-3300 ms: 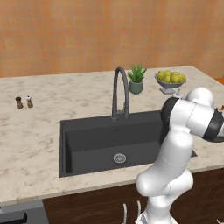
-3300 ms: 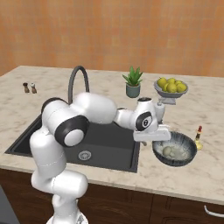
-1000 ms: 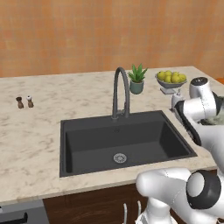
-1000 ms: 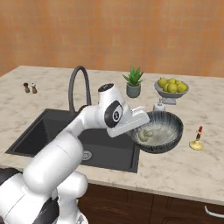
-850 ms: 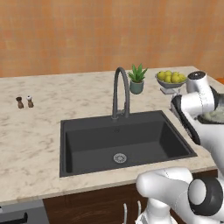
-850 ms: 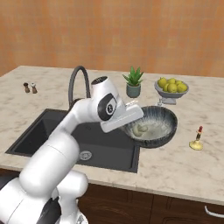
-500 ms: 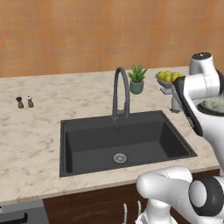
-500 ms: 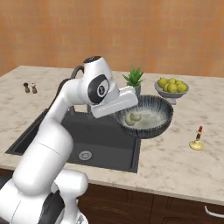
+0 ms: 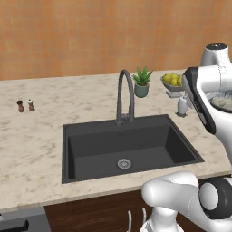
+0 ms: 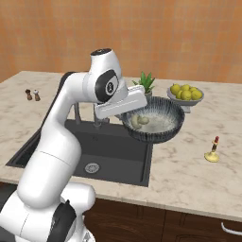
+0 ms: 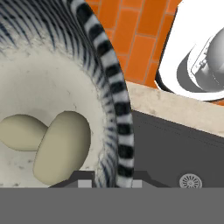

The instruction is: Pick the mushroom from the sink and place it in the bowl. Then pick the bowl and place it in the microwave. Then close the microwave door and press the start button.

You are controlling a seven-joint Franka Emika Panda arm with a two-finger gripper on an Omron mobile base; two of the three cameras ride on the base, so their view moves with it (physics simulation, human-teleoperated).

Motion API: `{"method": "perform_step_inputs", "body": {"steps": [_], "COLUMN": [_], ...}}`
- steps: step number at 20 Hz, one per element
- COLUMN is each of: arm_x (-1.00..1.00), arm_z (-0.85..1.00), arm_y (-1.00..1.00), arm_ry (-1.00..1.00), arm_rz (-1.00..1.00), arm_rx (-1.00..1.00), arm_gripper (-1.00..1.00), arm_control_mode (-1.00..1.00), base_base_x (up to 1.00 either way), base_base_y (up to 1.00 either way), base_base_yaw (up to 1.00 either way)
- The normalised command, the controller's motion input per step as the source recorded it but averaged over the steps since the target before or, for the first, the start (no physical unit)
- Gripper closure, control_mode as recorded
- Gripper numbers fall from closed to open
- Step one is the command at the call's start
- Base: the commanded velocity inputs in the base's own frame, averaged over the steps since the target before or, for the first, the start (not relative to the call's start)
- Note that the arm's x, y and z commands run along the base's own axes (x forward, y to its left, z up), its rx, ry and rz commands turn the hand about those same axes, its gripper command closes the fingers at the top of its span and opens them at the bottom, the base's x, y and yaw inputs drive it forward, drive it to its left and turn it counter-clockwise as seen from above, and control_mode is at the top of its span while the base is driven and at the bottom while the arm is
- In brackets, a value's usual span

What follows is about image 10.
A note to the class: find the dark striped bowl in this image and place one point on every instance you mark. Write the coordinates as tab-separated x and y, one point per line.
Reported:
164	134

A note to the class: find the grey tap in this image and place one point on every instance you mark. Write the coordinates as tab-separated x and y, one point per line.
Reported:
97	121

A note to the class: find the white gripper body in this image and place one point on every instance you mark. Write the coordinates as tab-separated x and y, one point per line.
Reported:
121	105

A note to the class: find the dark brown pepper shaker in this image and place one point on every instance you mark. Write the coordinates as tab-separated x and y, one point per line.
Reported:
29	94

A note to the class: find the yellow holder with red candle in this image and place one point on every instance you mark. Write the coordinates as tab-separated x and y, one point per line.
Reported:
212	155

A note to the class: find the dark brown cupboard door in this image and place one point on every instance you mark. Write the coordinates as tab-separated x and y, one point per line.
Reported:
195	230
126	223

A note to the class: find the green potted plant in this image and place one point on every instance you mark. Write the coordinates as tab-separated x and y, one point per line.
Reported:
145	81

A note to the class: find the yellow lemon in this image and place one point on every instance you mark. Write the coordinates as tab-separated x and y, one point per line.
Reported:
197	94
186	95
185	87
179	95
175	89

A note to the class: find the pale mushroom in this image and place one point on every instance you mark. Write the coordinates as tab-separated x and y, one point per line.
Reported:
138	121

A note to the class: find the dark cupboard front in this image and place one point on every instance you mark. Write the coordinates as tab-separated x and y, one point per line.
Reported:
6	195

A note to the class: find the white-topped salt shaker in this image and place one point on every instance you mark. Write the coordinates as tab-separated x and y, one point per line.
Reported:
37	95

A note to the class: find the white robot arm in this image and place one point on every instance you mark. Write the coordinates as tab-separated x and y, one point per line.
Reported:
53	151

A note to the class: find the dark grey sink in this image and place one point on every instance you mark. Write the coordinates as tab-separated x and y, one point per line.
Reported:
119	151

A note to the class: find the grey fruit bowl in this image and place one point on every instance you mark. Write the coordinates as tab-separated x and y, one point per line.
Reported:
186	103

